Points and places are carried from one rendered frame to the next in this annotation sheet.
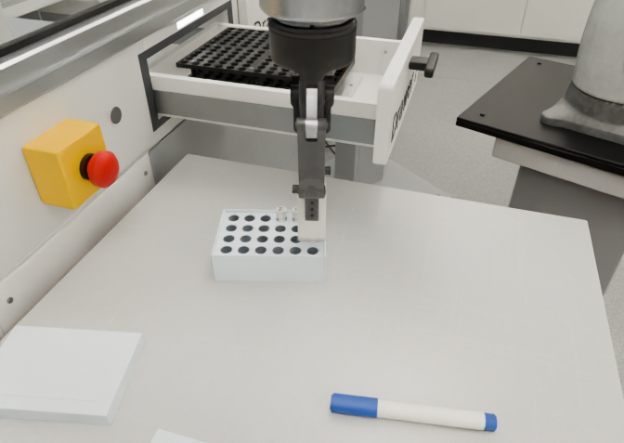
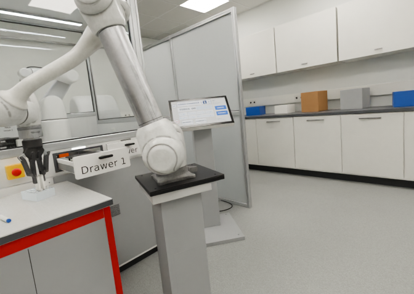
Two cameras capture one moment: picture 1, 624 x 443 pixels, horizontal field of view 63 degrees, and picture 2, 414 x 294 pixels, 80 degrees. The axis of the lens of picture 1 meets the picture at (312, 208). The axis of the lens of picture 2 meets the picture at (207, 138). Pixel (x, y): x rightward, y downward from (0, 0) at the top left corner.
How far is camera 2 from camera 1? 1.22 m
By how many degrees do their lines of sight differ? 38
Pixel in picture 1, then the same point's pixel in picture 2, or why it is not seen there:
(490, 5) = (324, 158)
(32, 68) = (13, 151)
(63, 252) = (10, 192)
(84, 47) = not seen: hidden behind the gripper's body
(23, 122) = (7, 161)
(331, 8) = (22, 136)
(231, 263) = (23, 194)
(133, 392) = not seen: outside the picture
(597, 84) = not seen: hidden behind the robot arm
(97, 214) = (26, 187)
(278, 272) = (29, 198)
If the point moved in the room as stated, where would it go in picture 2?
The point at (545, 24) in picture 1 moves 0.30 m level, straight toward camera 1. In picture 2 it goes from (354, 167) to (344, 172)
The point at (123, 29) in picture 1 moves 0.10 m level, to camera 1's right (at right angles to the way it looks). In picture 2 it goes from (48, 147) to (59, 147)
